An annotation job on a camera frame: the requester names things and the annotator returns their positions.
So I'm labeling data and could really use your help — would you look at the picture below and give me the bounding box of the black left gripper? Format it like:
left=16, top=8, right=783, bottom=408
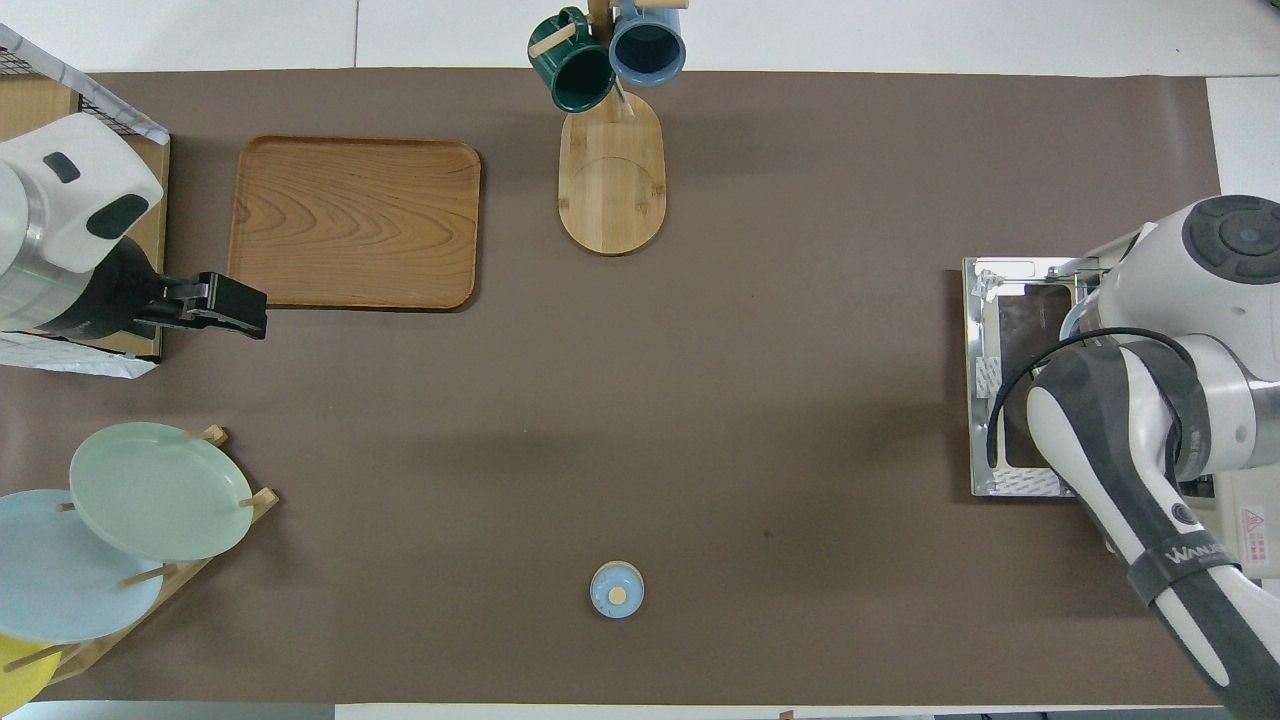
left=38, top=235, right=269, bottom=343

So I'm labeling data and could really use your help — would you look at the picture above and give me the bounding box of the cream toaster oven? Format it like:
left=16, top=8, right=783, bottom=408
left=963, top=228, right=1280, bottom=581

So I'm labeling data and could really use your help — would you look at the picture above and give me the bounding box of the wooden serving tray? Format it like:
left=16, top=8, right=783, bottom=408
left=227, top=135, right=483, bottom=312

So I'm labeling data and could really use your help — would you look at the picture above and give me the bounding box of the pale green plate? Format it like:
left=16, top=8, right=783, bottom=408
left=68, top=421, right=255, bottom=563

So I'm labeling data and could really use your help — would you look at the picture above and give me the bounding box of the light blue racked plate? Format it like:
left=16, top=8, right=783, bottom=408
left=0, top=488, right=167, bottom=646

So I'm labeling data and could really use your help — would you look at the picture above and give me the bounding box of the wooden plate rack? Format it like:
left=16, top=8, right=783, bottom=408
left=0, top=424, right=281, bottom=691

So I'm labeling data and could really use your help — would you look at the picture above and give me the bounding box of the wooden mug tree stand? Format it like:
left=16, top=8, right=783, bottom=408
left=528, top=0, right=691, bottom=257

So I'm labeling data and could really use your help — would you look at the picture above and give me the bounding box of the dark green mug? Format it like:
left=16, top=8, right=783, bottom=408
left=528, top=8, right=617, bottom=114

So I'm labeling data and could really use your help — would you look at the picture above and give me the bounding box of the yellow plate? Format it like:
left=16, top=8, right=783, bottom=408
left=0, top=635, right=59, bottom=717

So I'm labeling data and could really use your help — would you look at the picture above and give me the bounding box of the brown table mat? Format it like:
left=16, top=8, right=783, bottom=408
left=0, top=68, right=1226, bottom=706

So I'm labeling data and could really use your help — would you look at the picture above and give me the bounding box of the blue mug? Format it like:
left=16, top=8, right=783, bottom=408
left=608, top=0, right=688, bottom=88

